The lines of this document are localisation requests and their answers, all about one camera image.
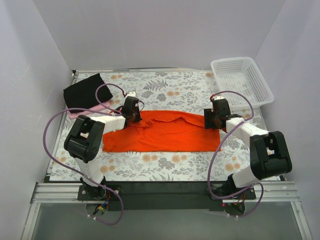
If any orange t shirt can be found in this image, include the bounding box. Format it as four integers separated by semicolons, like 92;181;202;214
102;110;221;153

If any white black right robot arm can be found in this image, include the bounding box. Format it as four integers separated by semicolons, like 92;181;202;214
204;96;293;199

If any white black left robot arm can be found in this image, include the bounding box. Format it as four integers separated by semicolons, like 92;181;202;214
64;96;142;200

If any floral table cloth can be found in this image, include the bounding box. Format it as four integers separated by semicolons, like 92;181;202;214
49;70;280;182

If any white plastic basket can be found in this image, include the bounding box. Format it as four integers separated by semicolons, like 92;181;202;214
210;57;274;108

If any folded black t shirt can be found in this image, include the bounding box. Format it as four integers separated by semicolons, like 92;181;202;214
63;73;105;109

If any folded pink t shirt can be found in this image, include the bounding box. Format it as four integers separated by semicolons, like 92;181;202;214
69;86;113;118

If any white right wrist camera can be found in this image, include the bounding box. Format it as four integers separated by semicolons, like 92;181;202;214
210;95;224;102

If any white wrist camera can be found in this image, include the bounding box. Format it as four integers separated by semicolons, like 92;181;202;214
124;91;136;99
210;95;224;102

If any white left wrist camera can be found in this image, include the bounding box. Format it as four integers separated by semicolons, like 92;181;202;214
124;91;136;99

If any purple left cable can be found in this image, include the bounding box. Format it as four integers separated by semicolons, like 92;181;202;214
42;83;125;226

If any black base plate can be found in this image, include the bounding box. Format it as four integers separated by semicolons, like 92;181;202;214
77;180;257;212

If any aluminium frame rail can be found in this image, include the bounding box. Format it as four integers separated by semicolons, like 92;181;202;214
30;181;312;240

